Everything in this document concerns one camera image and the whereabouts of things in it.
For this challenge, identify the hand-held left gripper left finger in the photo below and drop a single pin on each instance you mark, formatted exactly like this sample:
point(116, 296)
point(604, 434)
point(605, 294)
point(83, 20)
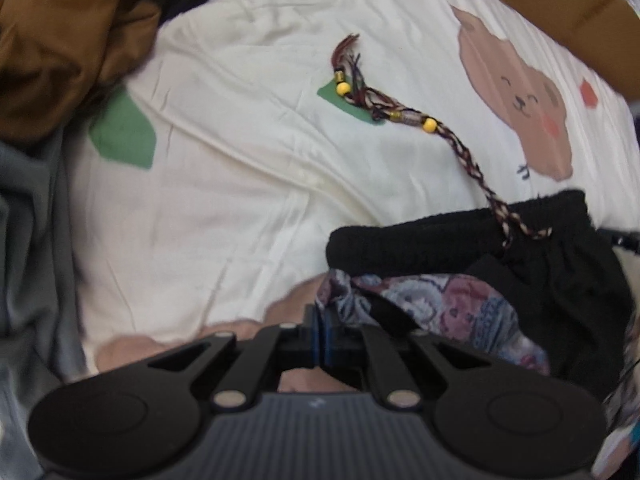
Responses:
point(312, 340)

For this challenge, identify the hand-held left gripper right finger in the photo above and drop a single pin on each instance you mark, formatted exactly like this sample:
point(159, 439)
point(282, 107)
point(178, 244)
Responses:
point(327, 345)

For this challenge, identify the black shorts with bear print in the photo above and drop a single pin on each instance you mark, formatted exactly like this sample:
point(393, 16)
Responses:
point(450, 240)

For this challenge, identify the cream bear print bedsheet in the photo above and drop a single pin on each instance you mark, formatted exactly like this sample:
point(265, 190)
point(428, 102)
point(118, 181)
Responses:
point(240, 185)

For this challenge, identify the grey-blue cloth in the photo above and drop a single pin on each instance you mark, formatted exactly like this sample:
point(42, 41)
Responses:
point(30, 260)

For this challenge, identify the brown garment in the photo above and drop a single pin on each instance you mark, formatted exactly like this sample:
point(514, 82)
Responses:
point(60, 35)

